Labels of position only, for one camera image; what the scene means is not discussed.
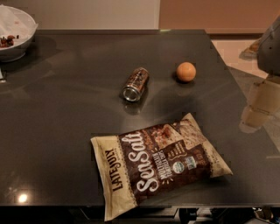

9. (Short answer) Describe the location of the orange soda can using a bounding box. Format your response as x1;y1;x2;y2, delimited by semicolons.
122;67;150;102

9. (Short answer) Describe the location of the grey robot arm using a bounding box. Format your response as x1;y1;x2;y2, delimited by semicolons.
240;17;280;133

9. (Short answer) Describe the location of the sea salt chips bag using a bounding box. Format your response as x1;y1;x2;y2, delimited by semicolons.
91;114;232;221

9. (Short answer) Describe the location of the orange ball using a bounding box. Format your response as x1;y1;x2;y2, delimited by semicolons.
176;62;196;82

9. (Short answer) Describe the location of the white bowl with snacks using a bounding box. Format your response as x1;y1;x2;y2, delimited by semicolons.
0;4;38;62

